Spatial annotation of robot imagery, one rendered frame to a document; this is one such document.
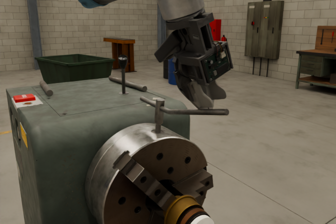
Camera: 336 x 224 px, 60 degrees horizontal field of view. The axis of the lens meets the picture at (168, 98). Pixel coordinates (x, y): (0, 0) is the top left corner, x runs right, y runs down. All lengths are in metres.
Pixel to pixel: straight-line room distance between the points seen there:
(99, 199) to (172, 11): 0.45
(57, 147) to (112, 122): 0.16
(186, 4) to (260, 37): 8.10
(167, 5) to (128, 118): 0.43
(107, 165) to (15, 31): 9.98
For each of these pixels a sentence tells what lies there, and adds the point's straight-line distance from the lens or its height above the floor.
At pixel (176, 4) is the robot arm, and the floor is 1.53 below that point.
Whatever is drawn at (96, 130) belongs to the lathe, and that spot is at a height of 1.23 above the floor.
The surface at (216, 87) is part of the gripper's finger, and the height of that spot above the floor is 1.38.
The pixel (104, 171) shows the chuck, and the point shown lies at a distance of 0.72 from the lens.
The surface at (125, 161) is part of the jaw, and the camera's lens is 0.68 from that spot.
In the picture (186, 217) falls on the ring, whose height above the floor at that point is 1.11.
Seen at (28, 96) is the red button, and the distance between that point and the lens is 1.07.
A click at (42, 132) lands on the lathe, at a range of 0.78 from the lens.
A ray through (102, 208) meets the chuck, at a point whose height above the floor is 1.11.
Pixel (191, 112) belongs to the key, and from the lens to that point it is 0.61.
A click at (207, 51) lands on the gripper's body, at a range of 0.50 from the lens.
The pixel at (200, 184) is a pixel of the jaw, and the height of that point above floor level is 1.11.
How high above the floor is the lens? 1.51
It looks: 15 degrees down
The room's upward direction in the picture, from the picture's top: straight up
